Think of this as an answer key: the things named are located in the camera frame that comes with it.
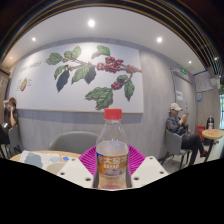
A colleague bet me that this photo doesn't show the coffee plant wall mural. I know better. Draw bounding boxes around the coffee plant wall mural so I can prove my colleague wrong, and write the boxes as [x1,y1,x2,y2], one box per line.
[9,41,145,114]

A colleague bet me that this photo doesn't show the clear red-capped drink bottle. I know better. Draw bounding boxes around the clear red-capped drink bottle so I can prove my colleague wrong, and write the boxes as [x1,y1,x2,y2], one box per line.
[95,108,130,190]

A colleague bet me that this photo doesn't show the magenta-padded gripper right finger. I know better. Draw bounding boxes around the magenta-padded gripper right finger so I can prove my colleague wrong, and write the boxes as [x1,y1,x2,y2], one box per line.
[127,144,170,189]

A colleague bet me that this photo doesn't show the black flask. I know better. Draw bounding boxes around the black flask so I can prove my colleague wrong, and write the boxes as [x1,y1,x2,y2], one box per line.
[205,115,215,130]

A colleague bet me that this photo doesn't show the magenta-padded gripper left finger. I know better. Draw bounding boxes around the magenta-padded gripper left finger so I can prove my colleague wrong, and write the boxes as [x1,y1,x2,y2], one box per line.
[56,145,99,189]

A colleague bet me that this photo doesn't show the white notice board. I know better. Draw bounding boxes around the white notice board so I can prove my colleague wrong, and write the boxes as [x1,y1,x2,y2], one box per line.
[194,69,214,93]

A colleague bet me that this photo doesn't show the person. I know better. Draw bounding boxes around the person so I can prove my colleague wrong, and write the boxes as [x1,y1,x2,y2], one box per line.
[0,96,20,158]
[165,102,209,166]

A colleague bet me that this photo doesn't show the printed paper sheet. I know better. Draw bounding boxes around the printed paper sheet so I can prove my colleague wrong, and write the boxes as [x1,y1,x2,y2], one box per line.
[18,149,64,170]

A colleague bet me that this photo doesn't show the grey upholstered chair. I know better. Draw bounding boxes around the grey upholstered chair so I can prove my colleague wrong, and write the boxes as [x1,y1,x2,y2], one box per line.
[49,130,100,155]

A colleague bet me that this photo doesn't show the red bin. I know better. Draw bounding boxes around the red bin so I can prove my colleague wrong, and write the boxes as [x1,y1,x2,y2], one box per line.
[196,124,206,143]

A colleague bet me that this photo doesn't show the recessed ceiling lights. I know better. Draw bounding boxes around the recessed ceiling lights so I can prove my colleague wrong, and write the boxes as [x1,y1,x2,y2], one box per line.
[8,19,219,65]

